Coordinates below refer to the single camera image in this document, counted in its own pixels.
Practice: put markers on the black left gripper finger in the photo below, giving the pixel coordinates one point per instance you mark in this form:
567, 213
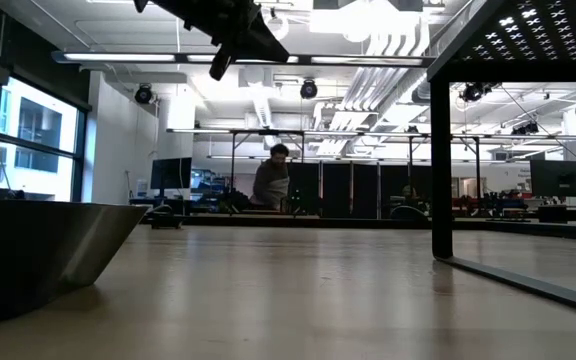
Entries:
258, 47
219, 65

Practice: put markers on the small square black plate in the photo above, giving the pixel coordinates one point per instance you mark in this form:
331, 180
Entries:
167, 222

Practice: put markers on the wavy square black plate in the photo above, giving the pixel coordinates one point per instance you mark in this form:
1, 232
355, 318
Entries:
33, 255

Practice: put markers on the black ceiling spotlight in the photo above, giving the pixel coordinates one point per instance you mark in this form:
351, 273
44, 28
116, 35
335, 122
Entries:
308, 89
143, 94
475, 91
525, 129

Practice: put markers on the dark computer monitor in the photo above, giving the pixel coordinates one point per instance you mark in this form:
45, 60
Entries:
560, 178
170, 173

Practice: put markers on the person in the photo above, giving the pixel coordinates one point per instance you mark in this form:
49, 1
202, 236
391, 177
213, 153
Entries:
270, 182

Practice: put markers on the black partition screen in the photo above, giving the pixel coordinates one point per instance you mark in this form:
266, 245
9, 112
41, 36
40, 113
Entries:
348, 190

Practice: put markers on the large office window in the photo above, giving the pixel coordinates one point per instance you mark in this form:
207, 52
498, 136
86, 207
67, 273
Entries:
38, 125

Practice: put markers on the black perforated metal rack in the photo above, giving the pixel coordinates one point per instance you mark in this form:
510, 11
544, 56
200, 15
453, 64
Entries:
441, 165

